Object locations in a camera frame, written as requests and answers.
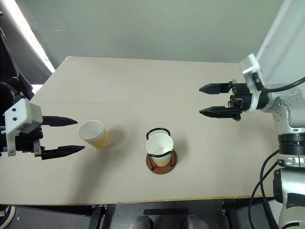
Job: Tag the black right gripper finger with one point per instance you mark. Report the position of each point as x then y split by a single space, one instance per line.
216 112
214 88

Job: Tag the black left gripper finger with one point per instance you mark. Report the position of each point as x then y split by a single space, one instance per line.
59 121
62 151

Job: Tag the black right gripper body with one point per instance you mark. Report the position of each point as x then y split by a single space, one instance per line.
241 97

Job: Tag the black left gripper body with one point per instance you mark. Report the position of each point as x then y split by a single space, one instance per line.
26 140

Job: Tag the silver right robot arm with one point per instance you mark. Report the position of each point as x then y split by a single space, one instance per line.
286 112

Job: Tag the brown ribbed paper cup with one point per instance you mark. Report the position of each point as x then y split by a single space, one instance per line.
159 148
97 137

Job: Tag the white reflector panel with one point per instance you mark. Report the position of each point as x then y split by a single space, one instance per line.
283 40

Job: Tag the black white sneaker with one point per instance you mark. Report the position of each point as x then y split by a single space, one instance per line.
6 215

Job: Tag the dark rounded shape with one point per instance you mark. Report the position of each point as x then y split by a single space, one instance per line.
143 223

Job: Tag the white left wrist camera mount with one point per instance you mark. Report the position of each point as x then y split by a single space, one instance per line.
22 114

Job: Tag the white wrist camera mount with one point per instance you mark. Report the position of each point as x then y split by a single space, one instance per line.
22 114
251 71

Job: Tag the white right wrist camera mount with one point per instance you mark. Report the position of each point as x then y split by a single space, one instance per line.
251 71

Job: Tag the black table leg frame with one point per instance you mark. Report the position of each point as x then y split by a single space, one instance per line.
97 215
230 212

